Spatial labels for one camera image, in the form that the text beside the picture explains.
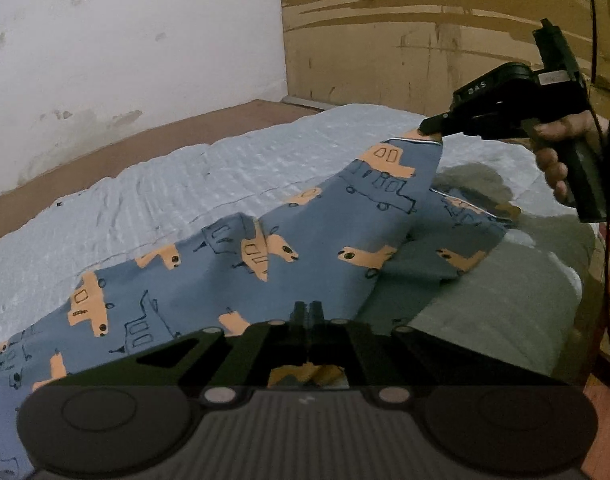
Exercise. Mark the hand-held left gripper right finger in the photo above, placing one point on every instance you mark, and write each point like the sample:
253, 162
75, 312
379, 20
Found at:
317, 321

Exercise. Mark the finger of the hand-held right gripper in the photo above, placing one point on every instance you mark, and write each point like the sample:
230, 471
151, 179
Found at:
435, 125

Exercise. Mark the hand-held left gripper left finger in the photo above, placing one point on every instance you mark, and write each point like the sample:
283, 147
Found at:
299, 321

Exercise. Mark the blue pants with orange print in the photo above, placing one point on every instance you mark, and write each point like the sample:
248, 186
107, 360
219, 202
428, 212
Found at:
310, 230

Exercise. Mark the person's right hand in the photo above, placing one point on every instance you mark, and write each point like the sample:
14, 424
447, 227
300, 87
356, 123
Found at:
552, 160

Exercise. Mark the wooden wardrobe panel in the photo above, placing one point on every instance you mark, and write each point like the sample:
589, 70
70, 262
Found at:
385, 35

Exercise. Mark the light blue quilted blanket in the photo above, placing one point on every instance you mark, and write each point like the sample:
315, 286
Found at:
185, 175

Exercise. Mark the brown bed frame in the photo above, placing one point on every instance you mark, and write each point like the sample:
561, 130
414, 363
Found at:
85, 160

